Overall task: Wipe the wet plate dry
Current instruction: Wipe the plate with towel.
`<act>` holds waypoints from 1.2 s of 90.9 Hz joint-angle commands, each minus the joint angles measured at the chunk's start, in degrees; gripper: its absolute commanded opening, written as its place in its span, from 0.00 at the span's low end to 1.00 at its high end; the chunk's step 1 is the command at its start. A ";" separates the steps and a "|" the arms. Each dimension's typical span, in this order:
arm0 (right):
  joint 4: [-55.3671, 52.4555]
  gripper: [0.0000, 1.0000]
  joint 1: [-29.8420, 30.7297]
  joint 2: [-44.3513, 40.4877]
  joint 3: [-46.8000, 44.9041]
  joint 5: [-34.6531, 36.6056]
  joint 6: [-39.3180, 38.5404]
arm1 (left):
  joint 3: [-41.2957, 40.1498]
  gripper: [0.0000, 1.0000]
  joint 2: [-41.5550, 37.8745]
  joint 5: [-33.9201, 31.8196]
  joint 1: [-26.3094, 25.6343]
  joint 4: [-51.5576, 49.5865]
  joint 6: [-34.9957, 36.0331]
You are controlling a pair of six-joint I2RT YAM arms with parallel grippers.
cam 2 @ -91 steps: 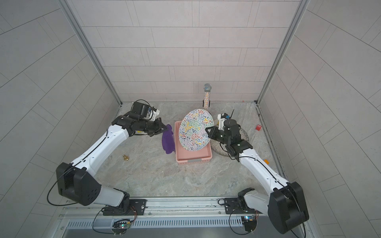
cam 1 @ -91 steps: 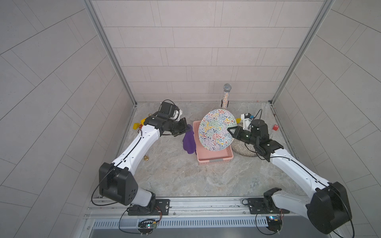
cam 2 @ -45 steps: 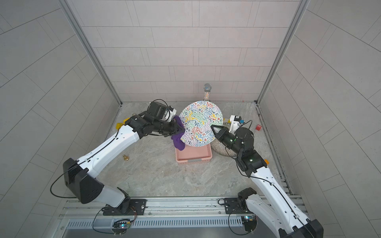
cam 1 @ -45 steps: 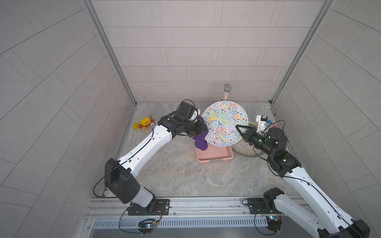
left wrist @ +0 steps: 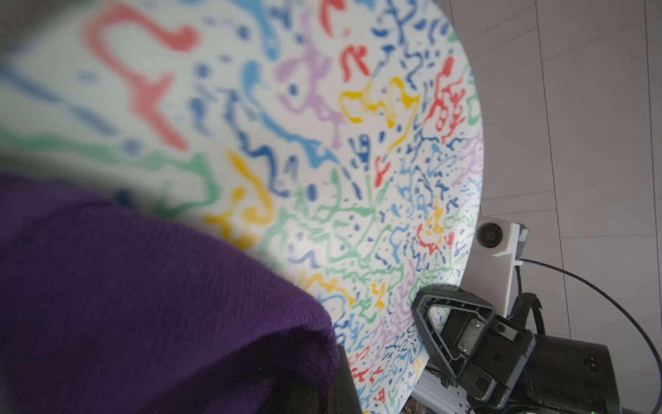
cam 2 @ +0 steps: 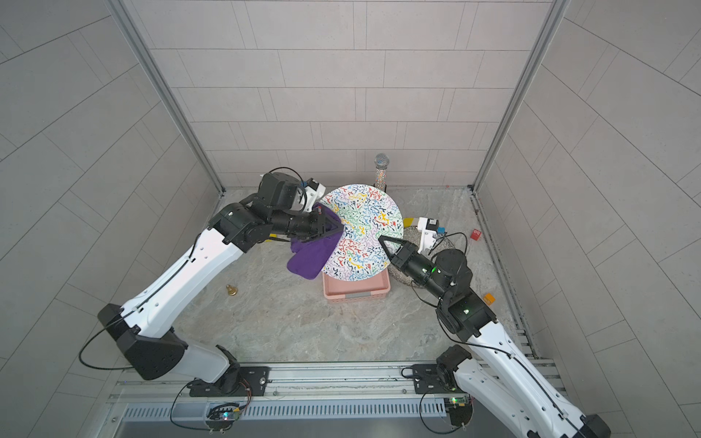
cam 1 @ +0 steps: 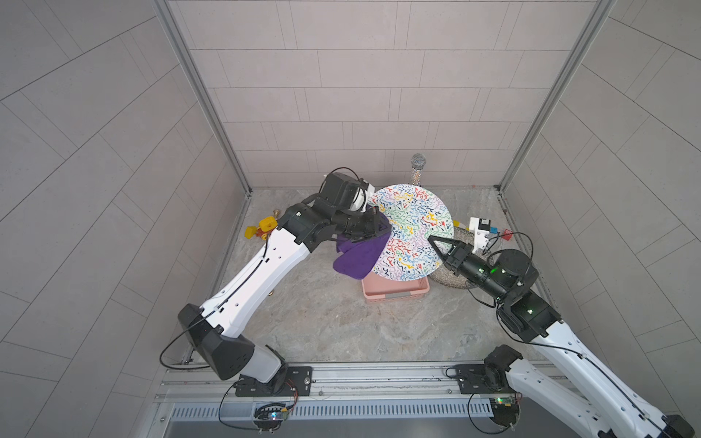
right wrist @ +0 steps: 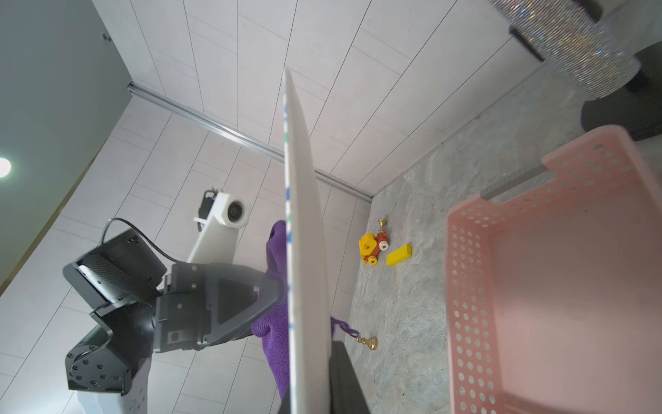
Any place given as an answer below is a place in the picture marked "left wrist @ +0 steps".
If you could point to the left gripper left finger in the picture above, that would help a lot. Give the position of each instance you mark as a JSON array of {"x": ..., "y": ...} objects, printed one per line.
[{"x": 302, "y": 399}]

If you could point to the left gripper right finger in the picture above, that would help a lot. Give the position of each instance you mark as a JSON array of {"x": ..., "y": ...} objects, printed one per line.
[{"x": 343, "y": 397}]

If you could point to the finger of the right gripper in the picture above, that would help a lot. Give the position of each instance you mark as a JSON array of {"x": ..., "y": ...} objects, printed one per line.
[{"x": 441, "y": 315}]

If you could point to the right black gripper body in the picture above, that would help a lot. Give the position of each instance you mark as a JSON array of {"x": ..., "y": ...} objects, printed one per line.
[{"x": 500, "y": 352}]

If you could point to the purple cloth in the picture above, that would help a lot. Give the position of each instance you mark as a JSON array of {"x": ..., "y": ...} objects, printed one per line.
[{"x": 104, "y": 310}]

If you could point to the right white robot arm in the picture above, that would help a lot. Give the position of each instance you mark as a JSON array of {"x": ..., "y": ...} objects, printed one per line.
[{"x": 561, "y": 376}]

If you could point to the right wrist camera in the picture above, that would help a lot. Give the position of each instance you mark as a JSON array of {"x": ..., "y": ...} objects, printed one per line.
[{"x": 496, "y": 248}]

